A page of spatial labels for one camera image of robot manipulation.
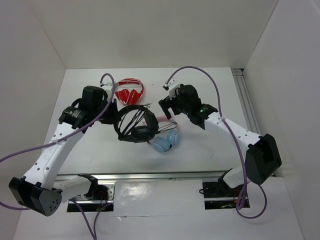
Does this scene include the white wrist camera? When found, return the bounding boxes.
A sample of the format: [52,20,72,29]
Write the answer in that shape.
[100,82,117,96]
[163,79,181,99]

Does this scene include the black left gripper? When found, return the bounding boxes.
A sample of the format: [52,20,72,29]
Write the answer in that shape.
[92,97,122,125]

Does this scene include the aluminium right side rail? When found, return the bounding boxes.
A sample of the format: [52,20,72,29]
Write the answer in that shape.
[231,67,276,178]

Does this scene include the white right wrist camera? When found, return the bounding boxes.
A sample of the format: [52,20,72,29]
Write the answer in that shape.
[163,79,181,99]

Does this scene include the black headset audio cable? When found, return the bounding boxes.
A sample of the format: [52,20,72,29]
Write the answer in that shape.
[122,102,152,137]

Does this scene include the aluminium table edge rail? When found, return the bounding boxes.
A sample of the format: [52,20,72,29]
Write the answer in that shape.
[53,170,253,181]

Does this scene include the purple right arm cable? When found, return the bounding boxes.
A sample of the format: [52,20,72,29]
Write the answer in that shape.
[164,65,266,220]

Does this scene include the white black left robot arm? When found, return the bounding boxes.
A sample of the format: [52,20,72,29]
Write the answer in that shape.
[8,83,118,217]

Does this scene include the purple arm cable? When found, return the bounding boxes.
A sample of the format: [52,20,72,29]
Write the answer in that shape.
[0,72,117,240]
[164,65,266,220]

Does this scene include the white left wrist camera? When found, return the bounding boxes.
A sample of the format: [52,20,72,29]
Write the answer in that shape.
[100,82,117,96]

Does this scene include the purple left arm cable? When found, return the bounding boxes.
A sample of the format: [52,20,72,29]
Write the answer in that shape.
[0,72,117,240]

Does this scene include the black headset with microphone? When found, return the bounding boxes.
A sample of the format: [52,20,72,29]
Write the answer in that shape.
[113,104,159,143]

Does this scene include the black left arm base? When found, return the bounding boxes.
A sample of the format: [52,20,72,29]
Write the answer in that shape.
[73,180,116,213]

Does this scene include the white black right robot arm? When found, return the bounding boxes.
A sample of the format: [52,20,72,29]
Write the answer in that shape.
[159,83,282,196]

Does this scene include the pink blue cat-ear headphones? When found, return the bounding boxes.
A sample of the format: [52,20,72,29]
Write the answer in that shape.
[147,116,181,153]

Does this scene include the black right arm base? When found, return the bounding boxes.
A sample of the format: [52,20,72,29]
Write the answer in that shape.
[199,181,243,210]

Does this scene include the red over-ear headphones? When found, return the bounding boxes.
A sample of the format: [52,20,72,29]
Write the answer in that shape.
[115,78,144,106]

